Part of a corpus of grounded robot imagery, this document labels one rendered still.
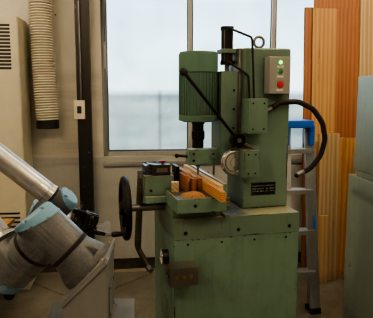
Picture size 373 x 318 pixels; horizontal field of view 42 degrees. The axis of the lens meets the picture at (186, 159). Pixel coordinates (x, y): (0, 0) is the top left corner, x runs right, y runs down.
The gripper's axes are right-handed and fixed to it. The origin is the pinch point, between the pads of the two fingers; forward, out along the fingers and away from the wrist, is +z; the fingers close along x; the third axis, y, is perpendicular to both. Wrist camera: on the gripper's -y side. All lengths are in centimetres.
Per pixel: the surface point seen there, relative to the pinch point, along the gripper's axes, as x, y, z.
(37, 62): 128, 65, -58
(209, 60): -6, 87, 14
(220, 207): -26, 30, 34
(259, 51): -9, 98, 33
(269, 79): -15, 87, 40
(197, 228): -20.1, 17.7, 29.7
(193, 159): -1.4, 43.8, 23.7
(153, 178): -3.0, 30.0, 8.8
